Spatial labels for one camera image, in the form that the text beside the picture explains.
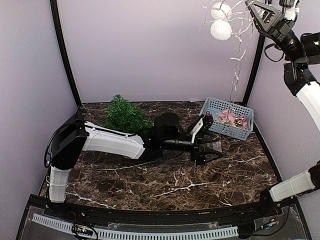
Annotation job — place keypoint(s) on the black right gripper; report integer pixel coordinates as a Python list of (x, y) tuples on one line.
[(272, 20)]

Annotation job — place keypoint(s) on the small green christmas tree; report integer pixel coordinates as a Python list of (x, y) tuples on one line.
[(124, 117)]

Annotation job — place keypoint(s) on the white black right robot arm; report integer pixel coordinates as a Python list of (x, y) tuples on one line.
[(300, 53)]

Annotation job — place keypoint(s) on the black frame post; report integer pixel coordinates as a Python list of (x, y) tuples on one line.
[(254, 69), (63, 52)]

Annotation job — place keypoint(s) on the blue plastic basket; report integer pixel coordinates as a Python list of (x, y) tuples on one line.
[(214, 106)]

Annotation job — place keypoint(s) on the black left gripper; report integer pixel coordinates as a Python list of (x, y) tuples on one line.
[(200, 156)]

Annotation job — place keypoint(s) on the right black frame post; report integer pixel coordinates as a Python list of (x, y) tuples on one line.
[(254, 69)]

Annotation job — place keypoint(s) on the black front rail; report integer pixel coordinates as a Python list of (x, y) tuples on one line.
[(103, 216)]

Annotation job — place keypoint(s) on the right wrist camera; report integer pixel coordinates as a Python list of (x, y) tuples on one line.
[(290, 9)]

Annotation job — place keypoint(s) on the red ornament tag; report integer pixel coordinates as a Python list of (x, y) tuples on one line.
[(208, 114)]

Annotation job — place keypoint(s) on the left black frame post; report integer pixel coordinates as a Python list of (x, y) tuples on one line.
[(63, 52)]

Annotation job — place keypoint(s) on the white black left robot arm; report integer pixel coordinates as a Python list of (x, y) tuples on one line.
[(77, 135)]

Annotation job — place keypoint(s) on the pink bow ornaments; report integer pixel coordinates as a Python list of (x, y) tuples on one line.
[(230, 118)]

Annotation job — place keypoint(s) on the clear battery box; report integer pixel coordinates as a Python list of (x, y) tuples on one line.
[(216, 146)]

